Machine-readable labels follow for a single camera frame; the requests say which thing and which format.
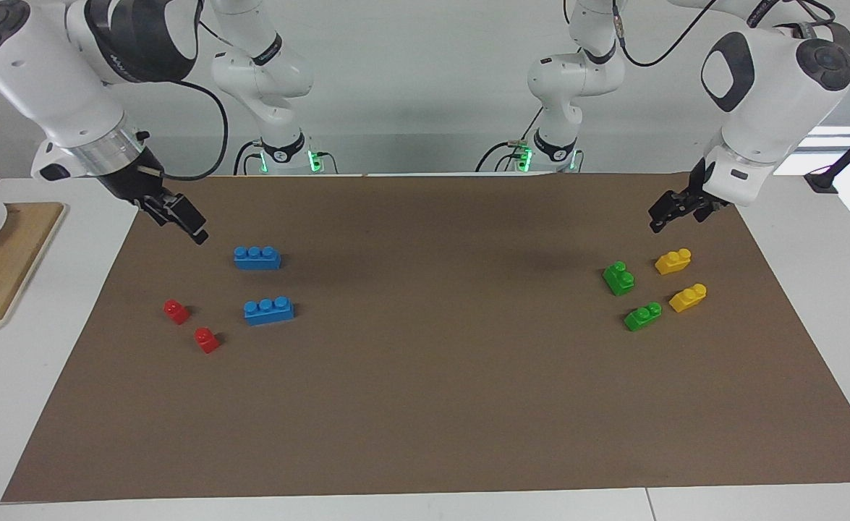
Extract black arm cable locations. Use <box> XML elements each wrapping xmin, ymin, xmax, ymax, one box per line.
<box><xmin>609</xmin><ymin>0</ymin><xmax>839</xmax><ymax>70</ymax></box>
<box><xmin>156</xmin><ymin>14</ymin><xmax>231</xmax><ymax>182</ymax></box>

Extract wooden cutting board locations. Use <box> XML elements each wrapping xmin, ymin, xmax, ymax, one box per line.
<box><xmin>0</xmin><ymin>201</ymin><xmax>67</xmax><ymax>336</ymax></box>

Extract green two-stud toy block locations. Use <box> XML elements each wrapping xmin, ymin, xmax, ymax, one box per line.
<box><xmin>624</xmin><ymin>302</ymin><xmax>663</xmax><ymax>333</ymax></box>
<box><xmin>602</xmin><ymin>260</ymin><xmax>637</xmax><ymax>297</ymax></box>

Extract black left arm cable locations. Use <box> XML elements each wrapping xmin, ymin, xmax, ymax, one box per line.
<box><xmin>609</xmin><ymin>0</ymin><xmax>839</xmax><ymax>70</ymax></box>

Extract brown table mat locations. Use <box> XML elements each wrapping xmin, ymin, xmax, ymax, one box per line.
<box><xmin>1</xmin><ymin>172</ymin><xmax>850</xmax><ymax>503</ymax></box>

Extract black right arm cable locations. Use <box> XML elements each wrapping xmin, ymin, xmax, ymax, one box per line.
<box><xmin>156</xmin><ymin>14</ymin><xmax>231</xmax><ymax>182</ymax></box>

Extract blue three-stud toy block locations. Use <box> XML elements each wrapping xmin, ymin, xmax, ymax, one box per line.
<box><xmin>243</xmin><ymin>296</ymin><xmax>296</xmax><ymax>327</ymax></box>
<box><xmin>233</xmin><ymin>245</ymin><xmax>283</xmax><ymax>271</ymax></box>

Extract black base cable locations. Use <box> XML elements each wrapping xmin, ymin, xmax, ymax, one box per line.
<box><xmin>475</xmin><ymin>106</ymin><xmax>543</xmax><ymax>175</ymax></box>
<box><xmin>232</xmin><ymin>139</ymin><xmax>340</xmax><ymax>177</ymax></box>

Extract black clamp stand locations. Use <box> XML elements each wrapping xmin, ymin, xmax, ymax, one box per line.
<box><xmin>804</xmin><ymin>114</ymin><xmax>850</xmax><ymax>195</ymax></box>

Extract yellow two-stud toy block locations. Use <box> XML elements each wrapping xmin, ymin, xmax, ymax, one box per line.
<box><xmin>655</xmin><ymin>248</ymin><xmax>693</xmax><ymax>276</ymax></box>
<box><xmin>668</xmin><ymin>283</ymin><xmax>708</xmax><ymax>314</ymax></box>

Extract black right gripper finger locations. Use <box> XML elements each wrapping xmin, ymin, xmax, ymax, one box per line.
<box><xmin>158</xmin><ymin>192</ymin><xmax>210</xmax><ymax>245</ymax></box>
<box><xmin>139</xmin><ymin>197</ymin><xmax>189</xmax><ymax>232</ymax></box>

